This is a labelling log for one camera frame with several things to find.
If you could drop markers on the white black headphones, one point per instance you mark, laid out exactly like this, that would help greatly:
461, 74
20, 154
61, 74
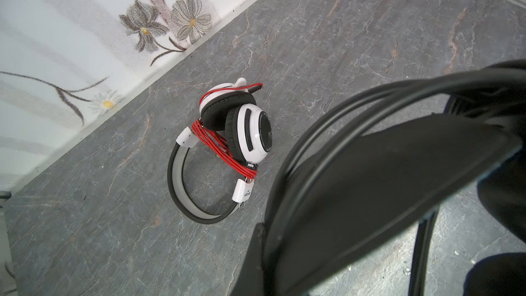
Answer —
237, 130

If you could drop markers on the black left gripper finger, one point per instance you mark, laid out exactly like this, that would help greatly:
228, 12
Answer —
251, 278

